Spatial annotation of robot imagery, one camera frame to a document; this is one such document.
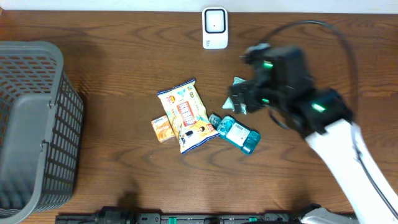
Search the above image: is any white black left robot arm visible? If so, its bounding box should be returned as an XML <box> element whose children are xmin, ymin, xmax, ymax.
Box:
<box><xmin>94</xmin><ymin>207</ymin><xmax>136</xmax><ymax>224</ymax></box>

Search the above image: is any grey plastic shopping basket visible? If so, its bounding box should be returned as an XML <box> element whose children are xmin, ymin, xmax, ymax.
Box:
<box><xmin>1</xmin><ymin>41</ymin><xmax>84</xmax><ymax>223</ymax></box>

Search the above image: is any light green packet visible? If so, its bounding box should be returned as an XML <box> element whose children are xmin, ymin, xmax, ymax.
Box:
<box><xmin>222</xmin><ymin>77</ymin><xmax>247</xmax><ymax>114</ymax></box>

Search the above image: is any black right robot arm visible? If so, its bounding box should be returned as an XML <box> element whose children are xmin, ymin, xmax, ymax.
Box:
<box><xmin>229</xmin><ymin>44</ymin><xmax>397</xmax><ymax>223</ymax></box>

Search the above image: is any yellow snack bag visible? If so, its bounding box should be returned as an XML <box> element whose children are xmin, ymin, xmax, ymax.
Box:
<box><xmin>157</xmin><ymin>79</ymin><xmax>220</xmax><ymax>154</ymax></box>

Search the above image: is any orange small carton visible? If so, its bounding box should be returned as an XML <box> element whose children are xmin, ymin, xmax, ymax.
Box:
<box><xmin>151</xmin><ymin>115</ymin><xmax>175</xmax><ymax>142</ymax></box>

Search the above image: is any blue mouthwash bottle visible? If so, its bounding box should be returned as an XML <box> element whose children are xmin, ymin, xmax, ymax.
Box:
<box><xmin>209</xmin><ymin>114</ymin><xmax>261</xmax><ymax>155</ymax></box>

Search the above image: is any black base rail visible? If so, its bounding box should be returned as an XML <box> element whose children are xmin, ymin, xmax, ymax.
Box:
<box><xmin>55</xmin><ymin>213</ymin><xmax>300</xmax><ymax>224</ymax></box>

